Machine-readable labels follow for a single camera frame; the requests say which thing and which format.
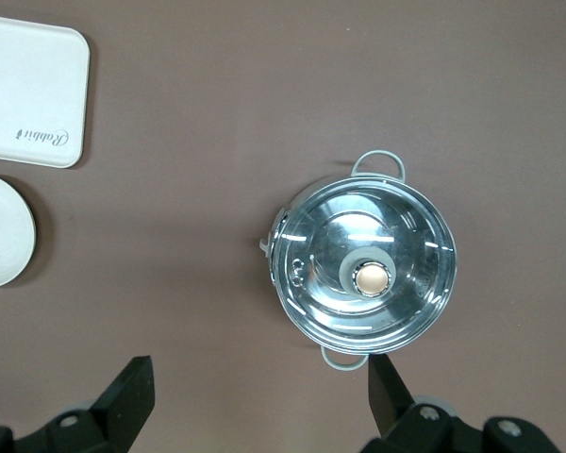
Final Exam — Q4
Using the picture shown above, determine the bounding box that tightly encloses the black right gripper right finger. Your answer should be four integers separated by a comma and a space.
362, 356, 482, 453

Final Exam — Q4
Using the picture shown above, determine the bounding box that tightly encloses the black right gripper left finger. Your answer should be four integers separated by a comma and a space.
42, 356, 155, 453

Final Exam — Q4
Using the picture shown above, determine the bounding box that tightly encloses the white round plate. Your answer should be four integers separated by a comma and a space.
0, 172, 38, 290

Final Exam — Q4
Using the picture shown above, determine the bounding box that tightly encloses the glass lid with round knob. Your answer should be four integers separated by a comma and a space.
268, 177, 457, 355

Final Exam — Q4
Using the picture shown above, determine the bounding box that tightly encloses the beige rabbit print tray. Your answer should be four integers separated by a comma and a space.
0, 13, 92, 170

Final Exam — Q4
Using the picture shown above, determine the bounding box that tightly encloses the steel pot with grey handles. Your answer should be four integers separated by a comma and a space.
257, 149, 458, 372

